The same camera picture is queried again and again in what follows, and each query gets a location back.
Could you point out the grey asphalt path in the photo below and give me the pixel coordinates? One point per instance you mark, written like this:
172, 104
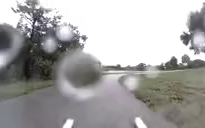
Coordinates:
110, 106

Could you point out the robot's own part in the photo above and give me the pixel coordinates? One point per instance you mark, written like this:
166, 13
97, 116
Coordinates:
140, 122
68, 123

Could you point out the distant row of trees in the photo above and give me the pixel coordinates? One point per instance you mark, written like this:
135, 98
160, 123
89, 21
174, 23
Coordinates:
176, 63

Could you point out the grass slope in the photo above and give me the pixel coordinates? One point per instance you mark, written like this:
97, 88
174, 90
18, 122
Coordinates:
180, 90

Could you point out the grass verge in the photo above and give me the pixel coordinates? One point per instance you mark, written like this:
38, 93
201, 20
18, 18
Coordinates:
16, 89

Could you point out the large tree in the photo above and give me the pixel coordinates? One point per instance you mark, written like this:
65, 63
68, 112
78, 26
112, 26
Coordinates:
201, 30

